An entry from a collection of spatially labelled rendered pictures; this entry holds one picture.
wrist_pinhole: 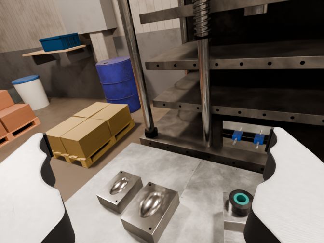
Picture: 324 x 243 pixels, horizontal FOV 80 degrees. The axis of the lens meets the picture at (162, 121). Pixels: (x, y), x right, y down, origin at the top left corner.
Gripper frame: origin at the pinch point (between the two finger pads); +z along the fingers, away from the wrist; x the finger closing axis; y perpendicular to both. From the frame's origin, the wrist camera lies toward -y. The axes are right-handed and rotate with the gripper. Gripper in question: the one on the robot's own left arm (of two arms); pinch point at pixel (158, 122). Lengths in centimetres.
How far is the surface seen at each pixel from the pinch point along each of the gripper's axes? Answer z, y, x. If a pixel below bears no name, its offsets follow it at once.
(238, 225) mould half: 27, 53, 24
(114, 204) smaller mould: 45, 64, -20
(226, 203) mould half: 35, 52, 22
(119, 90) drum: 317, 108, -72
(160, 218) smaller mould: 35, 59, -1
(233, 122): 80, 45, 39
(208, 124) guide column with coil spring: 84, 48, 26
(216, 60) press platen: 86, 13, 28
